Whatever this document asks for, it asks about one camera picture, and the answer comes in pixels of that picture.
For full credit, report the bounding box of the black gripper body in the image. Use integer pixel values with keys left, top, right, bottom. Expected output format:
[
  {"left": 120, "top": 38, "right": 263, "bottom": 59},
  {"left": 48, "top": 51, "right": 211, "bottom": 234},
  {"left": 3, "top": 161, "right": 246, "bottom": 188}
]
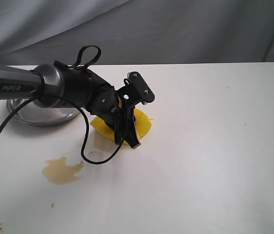
[{"left": 97, "top": 86, "right": 137, "bottom": 137}]

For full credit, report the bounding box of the yellow sponge block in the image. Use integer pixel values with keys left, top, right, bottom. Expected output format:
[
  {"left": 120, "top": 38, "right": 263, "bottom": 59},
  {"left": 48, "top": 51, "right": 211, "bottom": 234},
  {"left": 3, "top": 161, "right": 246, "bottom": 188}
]
[{"left": 90, "top": 109, "right": 152, "bottom": 141}]

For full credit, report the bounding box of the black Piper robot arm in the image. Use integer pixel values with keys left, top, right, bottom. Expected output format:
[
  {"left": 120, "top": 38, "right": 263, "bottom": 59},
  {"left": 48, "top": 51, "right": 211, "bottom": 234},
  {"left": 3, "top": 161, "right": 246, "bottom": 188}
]
[{"left": 0, "top": 64, "right": 140, "bottom": 149}]

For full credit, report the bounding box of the amber liquid spill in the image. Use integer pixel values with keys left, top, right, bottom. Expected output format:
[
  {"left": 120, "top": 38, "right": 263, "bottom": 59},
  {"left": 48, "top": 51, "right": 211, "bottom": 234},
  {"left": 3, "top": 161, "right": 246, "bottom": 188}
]
[{"left": 42, "top": 156, "right": 84, "bottom": 185}]

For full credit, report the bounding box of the round stainless steel dish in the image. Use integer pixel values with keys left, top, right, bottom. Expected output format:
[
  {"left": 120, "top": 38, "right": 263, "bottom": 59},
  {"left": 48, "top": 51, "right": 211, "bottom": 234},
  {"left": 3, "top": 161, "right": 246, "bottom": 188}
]
[{"left": 14, "top": 102, "right": 80, "bottom": 127}]

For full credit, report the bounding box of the grey backdrop cloth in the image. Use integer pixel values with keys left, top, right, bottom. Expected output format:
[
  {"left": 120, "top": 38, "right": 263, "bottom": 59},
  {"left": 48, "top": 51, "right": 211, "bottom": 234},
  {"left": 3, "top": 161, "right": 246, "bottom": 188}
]
[{"left": 0, "top": 0, "right": 274, "bottom": 65}]

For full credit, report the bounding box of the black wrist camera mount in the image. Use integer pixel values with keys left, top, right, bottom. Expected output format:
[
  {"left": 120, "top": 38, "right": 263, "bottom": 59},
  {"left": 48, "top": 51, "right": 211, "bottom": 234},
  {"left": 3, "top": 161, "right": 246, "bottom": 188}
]
[{"left": 117, "top": 72, "right": 155, "bottom": 107}]

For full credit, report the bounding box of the black camera cable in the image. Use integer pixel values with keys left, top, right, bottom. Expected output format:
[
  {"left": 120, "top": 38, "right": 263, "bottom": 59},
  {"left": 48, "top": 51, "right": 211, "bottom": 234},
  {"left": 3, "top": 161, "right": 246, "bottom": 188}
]
[{"left": 0, "top": 45, "right": 134, "bottom": 164}]

